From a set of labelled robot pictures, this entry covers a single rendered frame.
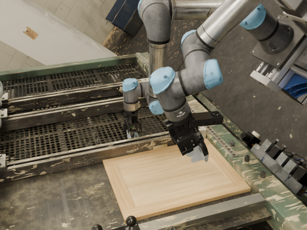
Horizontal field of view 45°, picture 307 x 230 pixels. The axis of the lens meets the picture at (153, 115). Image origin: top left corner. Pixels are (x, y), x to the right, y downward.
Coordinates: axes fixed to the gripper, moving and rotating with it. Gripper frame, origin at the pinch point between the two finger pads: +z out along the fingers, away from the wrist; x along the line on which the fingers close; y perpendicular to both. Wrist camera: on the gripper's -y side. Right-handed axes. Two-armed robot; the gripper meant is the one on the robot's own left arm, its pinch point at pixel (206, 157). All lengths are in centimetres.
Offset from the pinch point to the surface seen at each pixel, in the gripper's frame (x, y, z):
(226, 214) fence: -6.7, 1.1, 37.3
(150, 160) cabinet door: -52, 17, 31
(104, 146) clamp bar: -65, 33, 18
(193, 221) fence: -6.6, 14.1, 30.5
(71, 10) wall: -555, 8, 64
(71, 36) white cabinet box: -415, 28, 63
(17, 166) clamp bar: -62, 71, 2
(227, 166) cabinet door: -35, -13, 43
